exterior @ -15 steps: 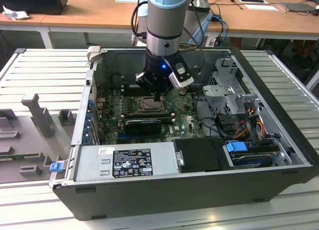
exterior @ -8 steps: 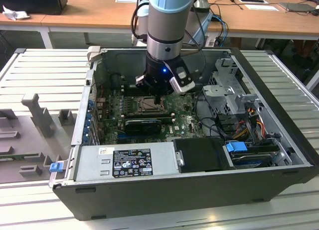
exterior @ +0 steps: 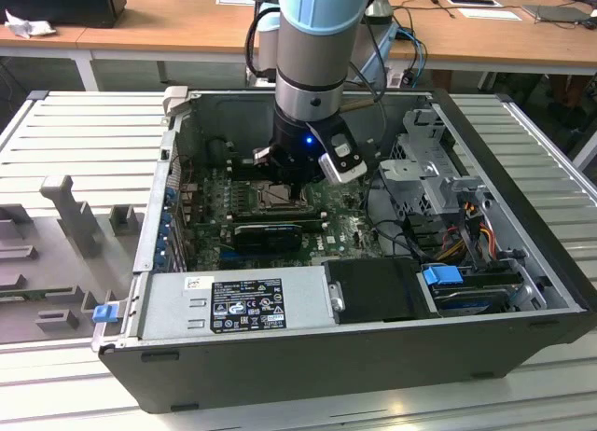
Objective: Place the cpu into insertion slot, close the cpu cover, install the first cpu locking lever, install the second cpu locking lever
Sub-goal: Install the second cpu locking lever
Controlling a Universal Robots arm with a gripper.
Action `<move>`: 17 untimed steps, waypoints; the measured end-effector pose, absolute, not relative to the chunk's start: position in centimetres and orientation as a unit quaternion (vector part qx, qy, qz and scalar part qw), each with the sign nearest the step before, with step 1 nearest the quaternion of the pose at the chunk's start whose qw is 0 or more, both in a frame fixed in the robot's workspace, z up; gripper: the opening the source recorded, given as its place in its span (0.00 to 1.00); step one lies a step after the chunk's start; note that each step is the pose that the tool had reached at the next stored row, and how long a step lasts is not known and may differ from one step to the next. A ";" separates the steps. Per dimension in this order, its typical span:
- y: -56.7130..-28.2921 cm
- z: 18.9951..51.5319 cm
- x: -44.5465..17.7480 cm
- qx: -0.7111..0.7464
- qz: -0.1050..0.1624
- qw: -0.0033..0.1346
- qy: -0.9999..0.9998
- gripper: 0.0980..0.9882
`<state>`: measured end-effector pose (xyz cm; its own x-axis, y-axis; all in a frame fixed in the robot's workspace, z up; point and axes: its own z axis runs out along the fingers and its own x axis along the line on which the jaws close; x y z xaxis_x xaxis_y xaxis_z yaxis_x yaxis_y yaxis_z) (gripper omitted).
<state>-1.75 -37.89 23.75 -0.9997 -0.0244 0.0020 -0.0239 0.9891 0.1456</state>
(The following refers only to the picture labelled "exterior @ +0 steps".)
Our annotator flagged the metal CPU socket cover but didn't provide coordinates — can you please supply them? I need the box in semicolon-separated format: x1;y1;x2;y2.
255;182;300;211

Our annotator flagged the silver metal drive cage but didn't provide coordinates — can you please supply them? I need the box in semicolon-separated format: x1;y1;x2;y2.
377;107;496;218

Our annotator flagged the grey case handle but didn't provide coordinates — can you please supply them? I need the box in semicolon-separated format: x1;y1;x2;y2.
161;86;190;125

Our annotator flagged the hard disk in blue carrier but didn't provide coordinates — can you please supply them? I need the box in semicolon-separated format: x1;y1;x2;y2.
418;264;520;318

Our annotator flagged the grey parts rack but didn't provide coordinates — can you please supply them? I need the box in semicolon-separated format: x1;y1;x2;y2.
0;174;146;344

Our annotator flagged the green motherboard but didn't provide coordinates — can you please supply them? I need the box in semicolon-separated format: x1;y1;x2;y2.
184;162;389;271

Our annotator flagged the blue case latch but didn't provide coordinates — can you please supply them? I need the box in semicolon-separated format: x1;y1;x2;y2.
92;304;118;325

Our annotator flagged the CPU socket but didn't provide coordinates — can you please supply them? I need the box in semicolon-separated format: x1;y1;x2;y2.
254;178;312;213

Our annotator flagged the black plastic air shroud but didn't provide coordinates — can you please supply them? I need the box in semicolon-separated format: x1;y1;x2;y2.
322;257;429;325

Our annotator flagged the black open PC case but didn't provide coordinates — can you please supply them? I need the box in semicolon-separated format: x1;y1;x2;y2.
90;86;590;414

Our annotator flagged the long wooden desk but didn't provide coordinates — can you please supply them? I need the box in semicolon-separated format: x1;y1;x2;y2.
0;0;597;92

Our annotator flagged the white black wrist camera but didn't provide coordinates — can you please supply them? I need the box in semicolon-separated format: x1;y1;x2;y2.
307;119;369;186

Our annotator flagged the grey power supply unit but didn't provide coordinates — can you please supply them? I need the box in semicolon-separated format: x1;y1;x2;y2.
138;267;338;341

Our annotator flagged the black graphics card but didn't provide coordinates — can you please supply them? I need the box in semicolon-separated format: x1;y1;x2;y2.
231;222;304;253

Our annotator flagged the crumpled white paper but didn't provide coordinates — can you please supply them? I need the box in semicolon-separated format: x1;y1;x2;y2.
4;8;58;40

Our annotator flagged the dark grey laptop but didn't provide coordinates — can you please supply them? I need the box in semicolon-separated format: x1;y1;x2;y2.
521;4;590;24

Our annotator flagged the blue cable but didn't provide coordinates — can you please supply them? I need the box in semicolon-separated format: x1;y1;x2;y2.
396;24;427;77

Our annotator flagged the black box on desk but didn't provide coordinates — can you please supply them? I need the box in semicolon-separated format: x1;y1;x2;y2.
0;0;128;29

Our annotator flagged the coloured power wire bundle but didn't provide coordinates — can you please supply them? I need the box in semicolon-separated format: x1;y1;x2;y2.
437;201;499;265

